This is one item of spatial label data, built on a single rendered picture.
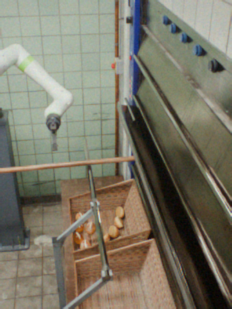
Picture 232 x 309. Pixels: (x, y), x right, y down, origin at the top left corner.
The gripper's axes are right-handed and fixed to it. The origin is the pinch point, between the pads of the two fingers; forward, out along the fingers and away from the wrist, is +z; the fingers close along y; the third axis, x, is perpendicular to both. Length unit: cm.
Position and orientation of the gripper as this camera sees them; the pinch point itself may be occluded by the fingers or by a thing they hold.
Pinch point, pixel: (54, 138)
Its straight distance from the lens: 239.4
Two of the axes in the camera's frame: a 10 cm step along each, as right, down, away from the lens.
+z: 1.5, 5.1, -8.4
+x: -9.9, 0.8, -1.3
